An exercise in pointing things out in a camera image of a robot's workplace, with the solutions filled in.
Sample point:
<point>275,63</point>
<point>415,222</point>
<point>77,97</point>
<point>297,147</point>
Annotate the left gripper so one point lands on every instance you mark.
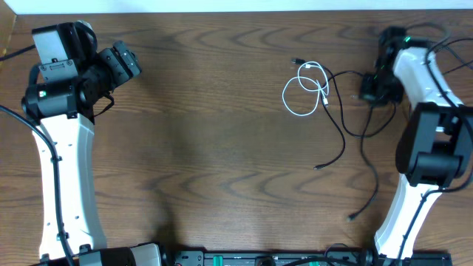
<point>120,61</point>

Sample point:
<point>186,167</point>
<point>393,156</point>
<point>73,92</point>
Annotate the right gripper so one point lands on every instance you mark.
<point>368,91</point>

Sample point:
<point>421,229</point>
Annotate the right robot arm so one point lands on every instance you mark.
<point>434,149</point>

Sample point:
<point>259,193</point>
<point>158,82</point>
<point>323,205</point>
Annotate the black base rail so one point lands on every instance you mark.
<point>336,256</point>

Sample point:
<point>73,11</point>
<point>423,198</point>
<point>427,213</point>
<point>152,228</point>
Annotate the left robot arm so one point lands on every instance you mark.
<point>72,76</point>

